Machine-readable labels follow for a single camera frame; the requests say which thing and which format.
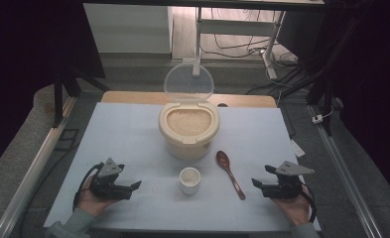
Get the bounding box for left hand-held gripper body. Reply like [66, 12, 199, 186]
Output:
[89, 158, 124, 200]

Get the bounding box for metal floor rail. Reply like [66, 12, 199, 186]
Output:
[307, 104, 386, 238]
[0, 95, 78, 238]

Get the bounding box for white cup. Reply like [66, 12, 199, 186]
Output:
[178, 167, 202, 196]

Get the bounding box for wooden table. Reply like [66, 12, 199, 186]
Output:
[100, 90, 278, 109]

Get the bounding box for cream plastic rice container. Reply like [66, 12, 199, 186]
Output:
[158, 101, 221, 162]

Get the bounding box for person's left hand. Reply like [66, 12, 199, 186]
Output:
[77, 176, 118, 218]

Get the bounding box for person's right hand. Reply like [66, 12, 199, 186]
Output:
[271, 185, 313, 228]

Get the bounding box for rice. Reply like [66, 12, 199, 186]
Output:
[166, 108, 213, 138]

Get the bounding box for white cabinet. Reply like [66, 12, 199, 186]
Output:
[82, 3, 174, 55]

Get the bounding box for hand-held gripper cable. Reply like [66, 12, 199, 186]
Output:
[300, 181, 318, 224]
[71, 162, 105, 213]

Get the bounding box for brown wooden spoon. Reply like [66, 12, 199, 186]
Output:
[215, 150, 247, 201]

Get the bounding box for left hand-held gripper cable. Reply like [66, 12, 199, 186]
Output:
[71, 162, 105, 213]

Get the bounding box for right hand-held gripper cable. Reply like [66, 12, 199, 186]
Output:
[300, 181, 318, 224]

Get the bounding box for pale blue table mat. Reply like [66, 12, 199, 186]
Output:
[43, 101, 323, 233]

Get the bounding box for white paper tag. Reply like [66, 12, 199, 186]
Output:
[290, 138, 307, 159]

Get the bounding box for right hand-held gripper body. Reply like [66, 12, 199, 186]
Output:
[264, 160, 316, 200]

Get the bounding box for white desk frame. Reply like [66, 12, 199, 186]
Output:
[193, 6, 287, 80]

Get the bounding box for black metal stand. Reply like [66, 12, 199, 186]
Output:
[281, 13, 362, 137]
[51, 49, 111, 129]

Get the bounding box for black floor cables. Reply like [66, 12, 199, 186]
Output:
[200, 8, 316, 97]

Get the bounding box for clear plastic container lid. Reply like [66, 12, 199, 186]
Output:
[163, 59, 215, 102]

